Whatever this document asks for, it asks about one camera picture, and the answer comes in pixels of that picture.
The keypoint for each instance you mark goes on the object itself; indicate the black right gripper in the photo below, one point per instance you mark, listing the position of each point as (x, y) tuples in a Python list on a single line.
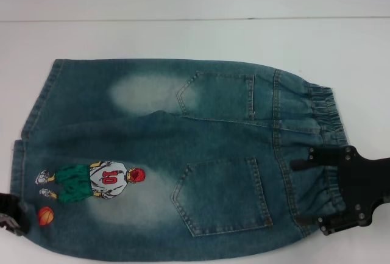
[(373, 181)]

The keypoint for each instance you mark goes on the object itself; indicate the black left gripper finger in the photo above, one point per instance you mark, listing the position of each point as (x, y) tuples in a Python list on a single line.
[(12, 206)]

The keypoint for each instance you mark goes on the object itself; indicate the blue denim shorts with print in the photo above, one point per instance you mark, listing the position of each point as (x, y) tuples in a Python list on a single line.
[(189, 142)]

